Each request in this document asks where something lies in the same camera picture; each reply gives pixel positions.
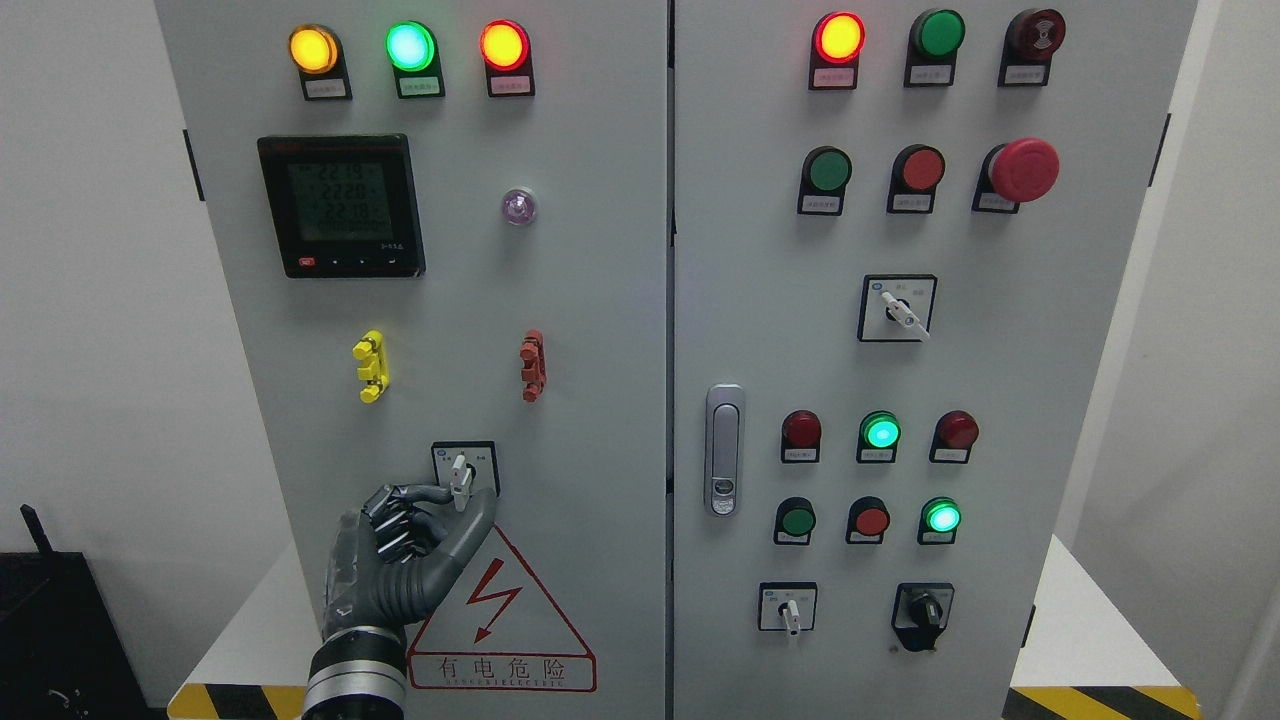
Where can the red push button lower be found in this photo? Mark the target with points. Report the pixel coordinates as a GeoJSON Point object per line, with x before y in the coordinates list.
{"type": "Point", "coordinates": [867, 521]}

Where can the lit red indicator right door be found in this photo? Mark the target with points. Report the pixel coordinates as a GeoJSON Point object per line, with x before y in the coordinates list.
{"type": "Point", "coordinates": [837, 41]}

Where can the white rotary switch door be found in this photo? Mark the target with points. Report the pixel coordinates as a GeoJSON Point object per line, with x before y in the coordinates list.
{"type": "Point", "coordinates": [465, 467]}

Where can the red terminal connector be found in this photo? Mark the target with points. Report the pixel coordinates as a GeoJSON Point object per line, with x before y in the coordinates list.
{"type": "Point", "coordinates": [533, 371]}

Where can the white rotary switch lower right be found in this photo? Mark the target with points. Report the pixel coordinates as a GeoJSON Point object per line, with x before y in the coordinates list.
{"type": "Point", "coordinates": [789, 607]}

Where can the black digital power meter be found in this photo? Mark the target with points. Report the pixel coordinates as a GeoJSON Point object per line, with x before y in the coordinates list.
{"type": "Point", "coordinates": [343, 206]}

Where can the grey left cabinet door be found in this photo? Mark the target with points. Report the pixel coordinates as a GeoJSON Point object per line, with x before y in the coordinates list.
{"type": "Point", "coordinates": [583, 468]}

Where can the grey cabinet door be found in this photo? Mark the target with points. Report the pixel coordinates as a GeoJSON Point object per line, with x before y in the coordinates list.
{"type": "Point", "coordinates": [770, 300]}
{"type": "Point", "coordinates": [583, 468]}

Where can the yellow terminal connector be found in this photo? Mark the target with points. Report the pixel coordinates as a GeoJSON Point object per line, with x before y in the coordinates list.
{"type": "Point", "coordinates": [372, 367]}

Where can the dark red indicator left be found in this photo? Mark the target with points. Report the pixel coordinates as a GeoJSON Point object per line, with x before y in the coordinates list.
{"type": "Point", "coordinates": [800, 438]}

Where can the white rotary switch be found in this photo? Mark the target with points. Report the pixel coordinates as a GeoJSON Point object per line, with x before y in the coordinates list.
{"type": "Point", "coordinates": [789, 607]}
{"type": "Point", "coordinates": [896, 307]}

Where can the silver cabinet door handle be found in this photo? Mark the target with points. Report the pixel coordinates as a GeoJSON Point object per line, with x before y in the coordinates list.
{"type": "Point", "coordinates": [723, 434]}

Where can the black silver robot forearm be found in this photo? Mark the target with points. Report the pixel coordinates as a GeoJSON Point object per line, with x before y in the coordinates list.
{"type": "Point", "coordinates": [359, 673]}

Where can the yellow indicator light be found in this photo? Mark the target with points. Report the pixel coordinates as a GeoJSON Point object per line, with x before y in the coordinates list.
{"type": "Point", "coordinates": [318, 55]}

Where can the white platform with hazard stripes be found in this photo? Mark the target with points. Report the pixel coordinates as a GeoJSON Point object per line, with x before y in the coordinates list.
{"type": "Point", "coordinates": [1082, 659]}

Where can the lit green indicator middle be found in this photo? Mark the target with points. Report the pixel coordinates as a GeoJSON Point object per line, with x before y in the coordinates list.
{"type": "Point", "coordinates": [878, 438]}

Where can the green push button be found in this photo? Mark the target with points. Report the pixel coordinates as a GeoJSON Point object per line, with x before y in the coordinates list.
{"type": "Point", "coordinates": [794, 521]}
{"type": "Point", "coordinates": [933, 41]}

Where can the black box with antenna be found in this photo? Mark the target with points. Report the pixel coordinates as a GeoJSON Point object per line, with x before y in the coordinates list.
{"type": "Point", "coordinates": [60, 655]}

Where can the dark red indicator right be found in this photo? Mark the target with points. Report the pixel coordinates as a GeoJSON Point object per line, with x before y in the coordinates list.
{"type": "Point", "coordinates": [954, 437]}

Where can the black rotary knob switch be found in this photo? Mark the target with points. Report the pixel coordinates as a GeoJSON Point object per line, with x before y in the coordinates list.
{"type": "Point", "coordinates": [920, 613]}

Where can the green indicator light top left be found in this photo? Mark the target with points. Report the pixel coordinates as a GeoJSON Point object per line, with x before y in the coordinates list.
{"type": "Point", "coordinates": [413, 52]}

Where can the red push button second row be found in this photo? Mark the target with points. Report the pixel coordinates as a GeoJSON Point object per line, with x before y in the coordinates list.
{"type": "Point", "coordinates": [915, 174]}

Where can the grey right cabinet door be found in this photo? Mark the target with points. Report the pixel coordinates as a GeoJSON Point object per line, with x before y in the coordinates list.
{"type": "Point", "coordinates": [770, 300]}

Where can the green push button lower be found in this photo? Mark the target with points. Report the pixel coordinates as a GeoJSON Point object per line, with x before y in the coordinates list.
{"type": "Point", "coordinates": [794, 521]}

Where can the green push button second row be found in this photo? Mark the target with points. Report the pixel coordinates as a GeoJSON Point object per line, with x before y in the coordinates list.
{"type": "Point", "coordinates": [824, 177]}

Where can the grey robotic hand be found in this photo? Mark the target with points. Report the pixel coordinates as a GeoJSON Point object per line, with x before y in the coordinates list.
{"type": "Point", "coordinates": [395, 559]}

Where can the lit green button lower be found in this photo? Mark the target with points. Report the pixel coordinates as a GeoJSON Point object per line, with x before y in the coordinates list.
{"type": "Point", "coordinates": [939, 520]}

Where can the red electric hazard warning sticker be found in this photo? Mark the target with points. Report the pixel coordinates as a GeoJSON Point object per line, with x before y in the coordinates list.
{"type": "Point", "coordinates": [500, 630]}

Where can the red indicator light top left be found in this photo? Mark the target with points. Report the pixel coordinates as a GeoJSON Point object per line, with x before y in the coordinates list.
{"type": "Point", "coordinates": [506, 51]}

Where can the green push button top right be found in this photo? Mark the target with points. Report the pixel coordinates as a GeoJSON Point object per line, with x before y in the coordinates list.
{"type": "Point", "coordinates": [933, 41]}

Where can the red emergency stop mushroom button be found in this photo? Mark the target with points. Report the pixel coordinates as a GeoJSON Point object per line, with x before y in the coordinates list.
{"type": "Point", "coordinates": [1023, 170]}

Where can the white rotary switch upper right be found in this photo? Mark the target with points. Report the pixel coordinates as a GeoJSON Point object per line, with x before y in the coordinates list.
{"type": "Point", "coordinates": [896, 307]}

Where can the dark red buzzer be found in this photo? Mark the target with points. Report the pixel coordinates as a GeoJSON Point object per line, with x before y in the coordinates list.
{"type": "Point", "coordinates": [1031, 39]}

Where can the dark red indicator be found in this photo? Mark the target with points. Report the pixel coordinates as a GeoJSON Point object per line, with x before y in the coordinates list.
{"type": "Point", "coordinates": [954, 437]}
{"type": "Point", "coordinates": [800, 438]}

